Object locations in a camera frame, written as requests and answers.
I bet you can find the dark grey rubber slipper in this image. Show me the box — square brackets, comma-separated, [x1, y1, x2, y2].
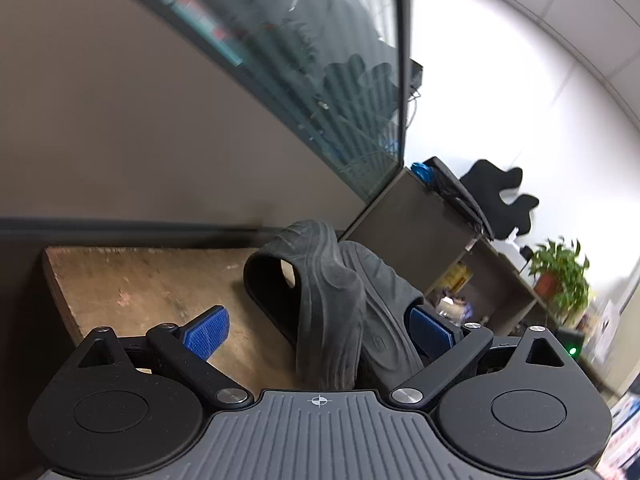
[243, 220, 367, 390]
[339, 241, 426, 391]

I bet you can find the black office chair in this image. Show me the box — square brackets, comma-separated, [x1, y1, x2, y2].
[459, 159, 541, 239]

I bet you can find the black laptop bag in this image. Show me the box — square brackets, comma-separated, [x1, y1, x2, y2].
[423, 156, 496, 240]

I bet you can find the grey open shelf cabinet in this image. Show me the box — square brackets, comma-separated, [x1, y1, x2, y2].
[340, 167, 561, 337]

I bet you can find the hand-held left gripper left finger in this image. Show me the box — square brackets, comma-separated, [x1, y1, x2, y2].
[74, 305, 255, 409]

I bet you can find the potted green plant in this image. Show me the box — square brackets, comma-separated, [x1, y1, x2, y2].
[528, 238, 592, 321]

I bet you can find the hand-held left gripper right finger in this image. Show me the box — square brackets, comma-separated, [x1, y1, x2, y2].
[389, 307, 574, 409]

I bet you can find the black device with green light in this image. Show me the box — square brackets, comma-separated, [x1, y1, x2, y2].
[556, 326, 585, 362]

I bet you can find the glass partition panel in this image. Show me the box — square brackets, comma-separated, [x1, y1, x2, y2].
[85, 0, 413, 204]

